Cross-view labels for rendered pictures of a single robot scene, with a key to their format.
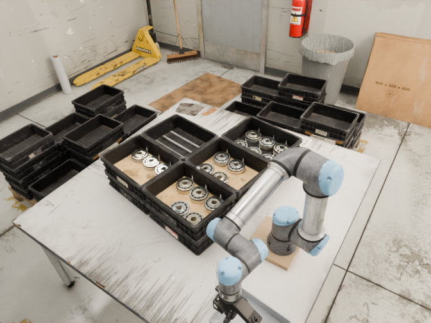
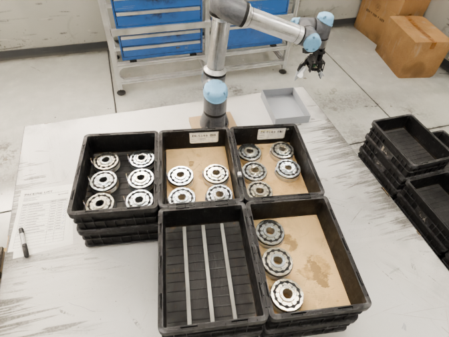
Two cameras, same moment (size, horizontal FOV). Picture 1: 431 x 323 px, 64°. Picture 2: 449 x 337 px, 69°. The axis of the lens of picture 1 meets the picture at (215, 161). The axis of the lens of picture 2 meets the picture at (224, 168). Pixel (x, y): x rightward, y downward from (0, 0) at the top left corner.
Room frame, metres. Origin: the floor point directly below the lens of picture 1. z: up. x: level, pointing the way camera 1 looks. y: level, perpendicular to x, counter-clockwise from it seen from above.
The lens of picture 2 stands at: (2.10, 0.51, 1.85)
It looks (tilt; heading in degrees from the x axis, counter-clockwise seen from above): 48 degrees down; 215
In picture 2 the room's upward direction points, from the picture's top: 4 degrees clockwise
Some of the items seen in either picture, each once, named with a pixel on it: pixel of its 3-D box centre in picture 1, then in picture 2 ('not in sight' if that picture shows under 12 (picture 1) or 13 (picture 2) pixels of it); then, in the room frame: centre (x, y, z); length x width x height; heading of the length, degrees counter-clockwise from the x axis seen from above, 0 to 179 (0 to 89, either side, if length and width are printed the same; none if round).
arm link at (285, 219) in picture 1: (286, 222); (215, 96); (1.03, -0.31, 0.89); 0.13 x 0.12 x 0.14; 43
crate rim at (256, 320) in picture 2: (179, 136); (207, 259); (1.73, 0.21, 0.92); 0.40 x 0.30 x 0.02; 45
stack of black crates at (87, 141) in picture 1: (100, 151); not in sight; (2.33, 0.98, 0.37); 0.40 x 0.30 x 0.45; 144
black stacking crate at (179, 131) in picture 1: (180, 142); (207, 267); (1.73, 0.21, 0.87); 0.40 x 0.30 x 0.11; 45
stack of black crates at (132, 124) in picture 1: (134, 132); not in sight; (2.66, 0.74, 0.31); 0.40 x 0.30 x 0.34; 144
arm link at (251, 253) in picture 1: (247, 252); (303, 27); (0.67, -0.09, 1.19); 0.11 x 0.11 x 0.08; 43
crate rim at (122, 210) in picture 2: (261, 138); (118, 169); (1.66, -0.28, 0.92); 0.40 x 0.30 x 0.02; 45
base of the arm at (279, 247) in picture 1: (282, 236); (214, 116); (1.04, -0.31, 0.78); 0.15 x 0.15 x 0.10
